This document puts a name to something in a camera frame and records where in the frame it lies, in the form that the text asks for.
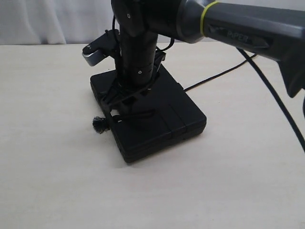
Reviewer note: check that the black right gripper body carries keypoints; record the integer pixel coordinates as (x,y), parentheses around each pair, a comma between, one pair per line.
(123,92)

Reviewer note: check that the black plastic carrying case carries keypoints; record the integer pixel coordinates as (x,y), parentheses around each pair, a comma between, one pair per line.
(147,124)

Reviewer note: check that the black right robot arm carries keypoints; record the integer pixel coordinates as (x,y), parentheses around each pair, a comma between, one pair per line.
(277,34)

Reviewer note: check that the white curtain backdrop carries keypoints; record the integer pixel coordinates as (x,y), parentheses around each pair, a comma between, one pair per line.
(53,21)

